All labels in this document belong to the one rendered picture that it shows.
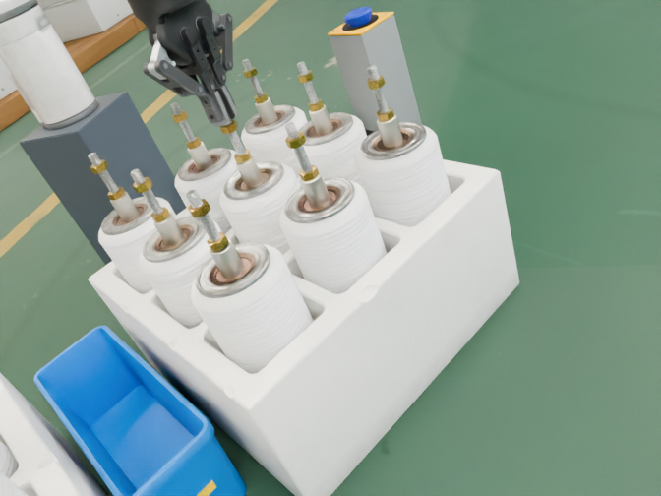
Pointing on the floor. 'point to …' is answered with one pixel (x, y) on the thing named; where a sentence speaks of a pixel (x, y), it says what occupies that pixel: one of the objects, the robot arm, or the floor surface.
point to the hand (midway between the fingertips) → (218, 105)
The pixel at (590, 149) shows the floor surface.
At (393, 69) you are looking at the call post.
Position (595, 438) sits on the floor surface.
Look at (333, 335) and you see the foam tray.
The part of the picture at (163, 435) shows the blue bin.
